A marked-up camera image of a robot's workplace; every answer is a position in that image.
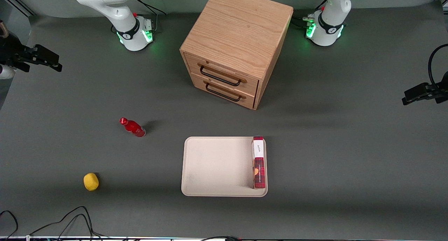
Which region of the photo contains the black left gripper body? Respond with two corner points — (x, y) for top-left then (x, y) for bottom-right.
(433, 71), (448, 105)

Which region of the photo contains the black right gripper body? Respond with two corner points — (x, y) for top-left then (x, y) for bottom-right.
(0, 33), (37, 73)

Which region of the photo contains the black wire drawer handle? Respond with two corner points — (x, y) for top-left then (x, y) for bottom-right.
(198, 62), (247, 87)
(204, 81), (245, 102)

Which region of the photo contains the wooden drawer with black handle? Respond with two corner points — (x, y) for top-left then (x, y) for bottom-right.
(191, 73), (258, 110)
(183, 53), (260, 97)

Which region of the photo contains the wooden drawer cabinet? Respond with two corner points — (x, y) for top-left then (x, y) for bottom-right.
(180, 0), (294, 110)

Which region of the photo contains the red bottle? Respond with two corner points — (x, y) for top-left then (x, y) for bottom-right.
(120, 117), (146, 138)

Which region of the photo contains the yellow lemon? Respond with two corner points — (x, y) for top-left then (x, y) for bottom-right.
(83, 173), (99, 192)

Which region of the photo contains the red and white snack box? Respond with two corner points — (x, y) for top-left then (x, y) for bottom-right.
(252, 136), (266, 189)

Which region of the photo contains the beige rectangular tray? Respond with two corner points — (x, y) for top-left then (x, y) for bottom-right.
(181, 136), (268, 198)

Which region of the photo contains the thick black curved cable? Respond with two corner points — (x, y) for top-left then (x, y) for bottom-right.
(428, 44), (448, 89)

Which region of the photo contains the aluminium frame profile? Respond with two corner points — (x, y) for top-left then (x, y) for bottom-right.
(0, 0), (36, 18)

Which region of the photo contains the black base cable bundle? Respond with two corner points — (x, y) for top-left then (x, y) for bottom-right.
(292, 0), (328, 29)
(111, 0), (167, 33)

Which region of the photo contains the long black floor cable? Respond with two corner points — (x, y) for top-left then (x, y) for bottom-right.
(30, 206), (116, 240)

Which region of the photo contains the black cable loop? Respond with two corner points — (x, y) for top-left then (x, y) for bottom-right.
(0, 210), (19, 240)

